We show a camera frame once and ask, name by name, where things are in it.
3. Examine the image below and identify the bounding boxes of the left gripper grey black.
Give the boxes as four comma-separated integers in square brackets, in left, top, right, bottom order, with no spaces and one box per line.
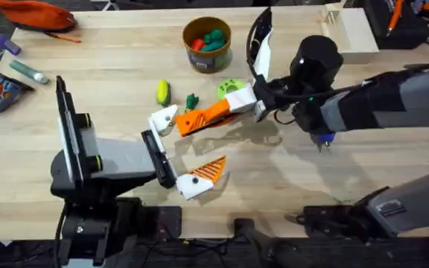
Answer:
[74,103,228,202]

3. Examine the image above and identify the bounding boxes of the blue electric screwdriver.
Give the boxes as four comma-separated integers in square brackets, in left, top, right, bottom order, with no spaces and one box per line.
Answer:
[311,131,337,153]

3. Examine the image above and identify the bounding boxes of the small dark green toy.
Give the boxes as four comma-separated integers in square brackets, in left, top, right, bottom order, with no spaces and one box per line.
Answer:
[184,93,200,113]

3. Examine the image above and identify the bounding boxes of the green disc with holes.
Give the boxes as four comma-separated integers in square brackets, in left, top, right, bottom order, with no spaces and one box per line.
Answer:
[216,77,247,101]

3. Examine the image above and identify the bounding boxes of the yellow green corn toy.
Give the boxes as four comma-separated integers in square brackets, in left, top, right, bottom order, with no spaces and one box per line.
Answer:
[156,79,172,107]

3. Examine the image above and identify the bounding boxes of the brown tub with toys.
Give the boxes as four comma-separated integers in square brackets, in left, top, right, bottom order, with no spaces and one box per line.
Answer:
[182,16,234,74]

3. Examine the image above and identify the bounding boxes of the right wrist upright black plate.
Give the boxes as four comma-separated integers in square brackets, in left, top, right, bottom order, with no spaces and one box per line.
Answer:
[249,6,276,81]

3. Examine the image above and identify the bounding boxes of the wrist upright black plate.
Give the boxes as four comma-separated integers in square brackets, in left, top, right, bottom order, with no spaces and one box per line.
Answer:
[55,75,86,184]
[249,6,276,81]

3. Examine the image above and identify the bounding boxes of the left wrist upright black plate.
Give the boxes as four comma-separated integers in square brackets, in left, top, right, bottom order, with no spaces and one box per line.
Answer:
[55,75,86,184]

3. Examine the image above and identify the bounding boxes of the pale wooden box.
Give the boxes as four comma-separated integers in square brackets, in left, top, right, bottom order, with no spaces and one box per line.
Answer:
[320,2,381,66]

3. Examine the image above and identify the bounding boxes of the orange pencil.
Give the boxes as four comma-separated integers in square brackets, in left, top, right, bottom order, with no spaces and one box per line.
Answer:
[44,31,83,44]

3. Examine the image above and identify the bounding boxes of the grey green tube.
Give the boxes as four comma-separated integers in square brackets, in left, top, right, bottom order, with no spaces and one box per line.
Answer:
[8,60,50,86]

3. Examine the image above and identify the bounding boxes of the blue orange tool heap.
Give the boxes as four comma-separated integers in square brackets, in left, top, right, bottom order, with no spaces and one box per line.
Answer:
[0,71,36,115]

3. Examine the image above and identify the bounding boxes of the black bag with tools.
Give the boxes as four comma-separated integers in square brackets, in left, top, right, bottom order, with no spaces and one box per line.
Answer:
[362,0,429,50]

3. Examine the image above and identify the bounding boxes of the orange soft pouch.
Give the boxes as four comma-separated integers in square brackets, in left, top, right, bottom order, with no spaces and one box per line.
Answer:
[0,0,78,33]

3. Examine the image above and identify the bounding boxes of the purple hand tool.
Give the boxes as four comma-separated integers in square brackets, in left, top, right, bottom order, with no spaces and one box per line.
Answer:
[0,21,23,57]

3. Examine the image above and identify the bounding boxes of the black rail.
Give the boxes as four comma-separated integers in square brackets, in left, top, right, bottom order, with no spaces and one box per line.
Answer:
[0,237,429,268]

